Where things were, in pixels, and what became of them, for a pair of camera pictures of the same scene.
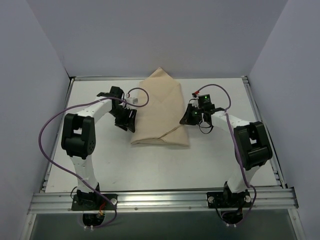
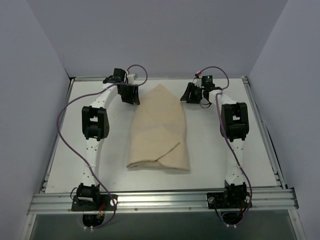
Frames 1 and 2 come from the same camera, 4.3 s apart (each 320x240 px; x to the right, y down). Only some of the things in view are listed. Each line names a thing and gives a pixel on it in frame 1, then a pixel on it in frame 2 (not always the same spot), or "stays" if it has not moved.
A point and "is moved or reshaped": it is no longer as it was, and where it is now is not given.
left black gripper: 124,116 → 127,90
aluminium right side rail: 274,161 stays
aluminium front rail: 274,200 stays
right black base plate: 224,200 stays
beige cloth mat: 158,123 is moved or reshaped
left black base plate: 98,203 stays
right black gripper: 192,114 → 194,91
